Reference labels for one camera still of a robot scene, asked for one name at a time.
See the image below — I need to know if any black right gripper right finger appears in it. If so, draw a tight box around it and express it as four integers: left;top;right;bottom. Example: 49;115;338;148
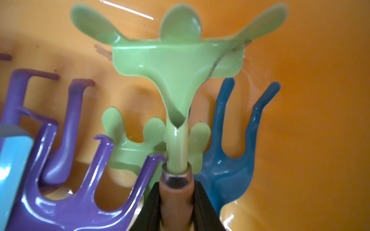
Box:
192;181;225;231

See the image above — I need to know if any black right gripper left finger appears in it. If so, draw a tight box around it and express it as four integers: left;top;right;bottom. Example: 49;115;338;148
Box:
130;182;161;231

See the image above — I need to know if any yellow plastic storage tray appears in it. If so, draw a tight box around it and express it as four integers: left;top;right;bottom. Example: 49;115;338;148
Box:
1;1;370;231

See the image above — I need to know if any green three-prong rake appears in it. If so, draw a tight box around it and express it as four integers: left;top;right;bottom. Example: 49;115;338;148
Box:
70;2;290;231

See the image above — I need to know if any teal cultivator yellow handle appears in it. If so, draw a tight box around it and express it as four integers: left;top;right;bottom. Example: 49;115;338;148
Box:
195;78;280;215

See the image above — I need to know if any purple cultivator pink handle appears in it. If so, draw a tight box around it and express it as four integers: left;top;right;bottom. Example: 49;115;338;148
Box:
5;123;166;231

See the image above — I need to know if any light blue rake wooden handle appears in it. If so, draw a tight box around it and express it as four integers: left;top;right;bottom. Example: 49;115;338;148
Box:
1;124;34;231

